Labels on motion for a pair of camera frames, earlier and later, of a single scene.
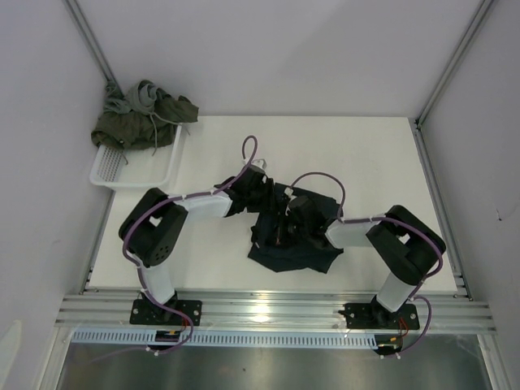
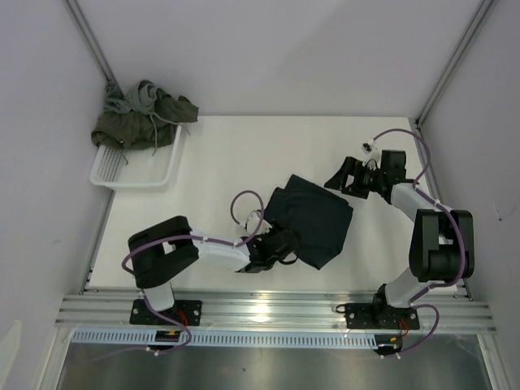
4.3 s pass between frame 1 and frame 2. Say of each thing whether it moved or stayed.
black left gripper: moved
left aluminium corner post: stayed
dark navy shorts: stayed
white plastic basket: stayed
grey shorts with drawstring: stayed
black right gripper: moved
